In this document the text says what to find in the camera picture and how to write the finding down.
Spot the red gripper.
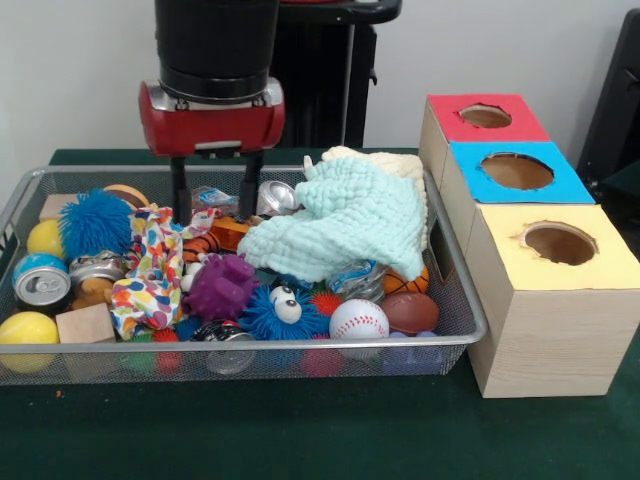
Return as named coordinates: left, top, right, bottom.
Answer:
left=138, top=79, right=287, bottom=225

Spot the colourful dotted cloth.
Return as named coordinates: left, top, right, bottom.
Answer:
left=110, top=203, right=222, bottom=341

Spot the mint waffle cloth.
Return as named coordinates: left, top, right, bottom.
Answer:
left=237, top=154, right=432, bottom=281

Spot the cream waffle cloth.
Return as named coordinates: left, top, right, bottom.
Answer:
left=322, top=144, right=430, bottom=241

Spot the wooden box with three holes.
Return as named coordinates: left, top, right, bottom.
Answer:
left=417, top=92, right=629, bottom=399

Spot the purple spiky toy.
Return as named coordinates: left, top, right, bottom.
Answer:
left=182, top=252, right=261, bottom=321

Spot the blue spiky pom ball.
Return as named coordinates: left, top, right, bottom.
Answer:
left=57, top=188, right=136, bottom=261

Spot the blue fuzzy toy with eyes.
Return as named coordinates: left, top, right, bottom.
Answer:
left=239, top=284, right=334, bottom=341

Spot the white toy baseball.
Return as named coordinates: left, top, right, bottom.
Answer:
left=328, top=299, right=391, bottom=340

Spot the silver drink can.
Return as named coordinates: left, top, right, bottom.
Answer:
left=12, top=267, right=72, bottom=311

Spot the brown toy football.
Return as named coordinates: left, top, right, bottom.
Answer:
left=382, top=291, right=441, bottom=336

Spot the yellow ball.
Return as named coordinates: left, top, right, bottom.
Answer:
left=0, top=311, right=61, bottom=374

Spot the dark green tablecloth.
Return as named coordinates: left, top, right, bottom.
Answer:
left=0, top=147, right=640, bottom=480
left=597, top=160, right=640, bottom=204

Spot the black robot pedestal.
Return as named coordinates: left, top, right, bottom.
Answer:
left=269, top=0, right=404, bottom=149

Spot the wire mesh bin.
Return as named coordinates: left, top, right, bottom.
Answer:
left=0, top=165, right=489, bottom=387

